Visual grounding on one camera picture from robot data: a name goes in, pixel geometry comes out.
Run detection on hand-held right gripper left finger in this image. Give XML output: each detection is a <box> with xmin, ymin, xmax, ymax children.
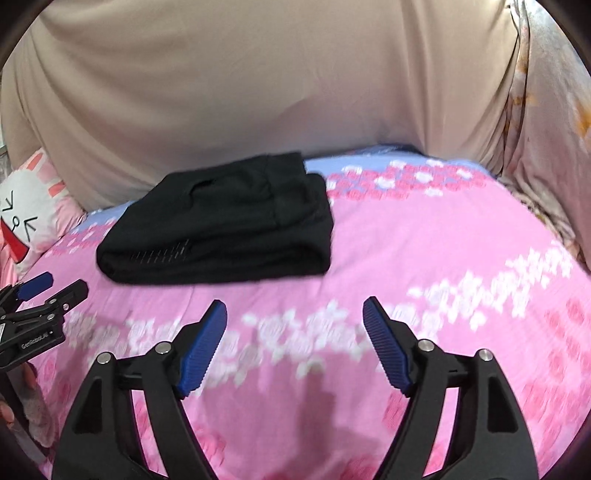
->
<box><xmin>52</xmin><ymin>299</ymin><xmax>228</xmax><ymax>480</ymax></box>

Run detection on black pants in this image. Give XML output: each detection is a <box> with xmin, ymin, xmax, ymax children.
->
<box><xmin>95</xmin><ymin>151</ymin><xmax>335</xmax><ymax>285</ymax></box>

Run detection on beige fabric cover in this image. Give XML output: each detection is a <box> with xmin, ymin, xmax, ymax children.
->
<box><xmin>0</xmin><ymin>0</ymin><xmax>522</xmax><ymax>213</ymax></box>

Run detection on beige floral cloth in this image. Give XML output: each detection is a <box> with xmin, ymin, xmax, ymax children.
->
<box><xmin>501</xmin><ymin>0</ymin><xmax>591</xmax><ymax>271</ymax></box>

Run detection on person's left hand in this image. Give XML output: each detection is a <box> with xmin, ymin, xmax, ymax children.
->
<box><xmin>0</xmin><ymin>362</ymin><xmax>47</xmax><ymax>430</ymax></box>

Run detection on pink floral bed sheet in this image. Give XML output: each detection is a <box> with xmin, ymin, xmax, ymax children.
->
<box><xmin>0</xmin><ymin>144</ymin><xmax>591</xmax><ymax>480</ymax></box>

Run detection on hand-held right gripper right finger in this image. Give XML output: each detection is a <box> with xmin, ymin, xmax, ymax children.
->
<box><xmin>362</xmin><ymin>296</ymin><xmax>539</xmax><ymax>480</ymax></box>

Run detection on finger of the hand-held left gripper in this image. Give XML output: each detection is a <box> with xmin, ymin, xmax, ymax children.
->
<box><xmin>14</xmin><ymin>271</ymin><xmax>54</xmax><ymax>301</ymax></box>
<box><xmin>28</xmin><ymin>279</ymin><xmax>89</xmax><ymax>324</ymax></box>

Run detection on cartoon face pillow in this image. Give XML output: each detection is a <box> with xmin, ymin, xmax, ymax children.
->
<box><xmin>0</xmin><ymin>148</ymin><xmax>88</xmax><ymax>280</ymax></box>

